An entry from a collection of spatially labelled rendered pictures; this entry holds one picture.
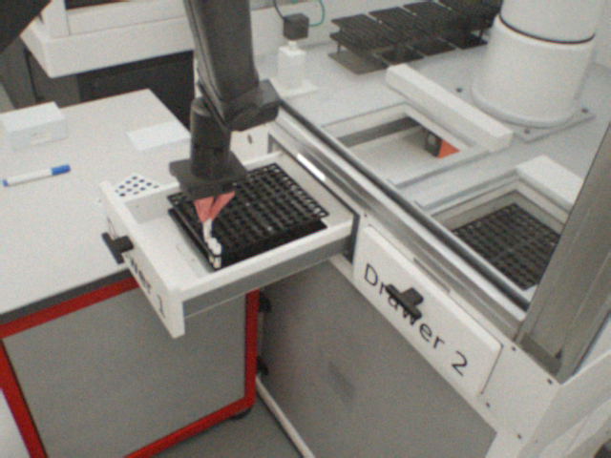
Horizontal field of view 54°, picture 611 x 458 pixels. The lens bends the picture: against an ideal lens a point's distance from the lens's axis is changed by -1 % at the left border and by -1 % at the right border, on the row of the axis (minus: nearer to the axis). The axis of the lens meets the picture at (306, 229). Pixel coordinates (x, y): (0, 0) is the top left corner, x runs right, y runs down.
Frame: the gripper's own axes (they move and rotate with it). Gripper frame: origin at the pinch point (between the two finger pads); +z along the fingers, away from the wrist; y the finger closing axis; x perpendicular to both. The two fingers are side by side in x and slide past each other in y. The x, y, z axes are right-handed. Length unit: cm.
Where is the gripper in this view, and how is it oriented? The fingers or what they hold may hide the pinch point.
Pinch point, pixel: (206, 216)
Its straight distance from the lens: 95.8
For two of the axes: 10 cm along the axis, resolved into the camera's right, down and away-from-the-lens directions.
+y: -8.6, 2.3, -4.6
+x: 4.9, 6.3, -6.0
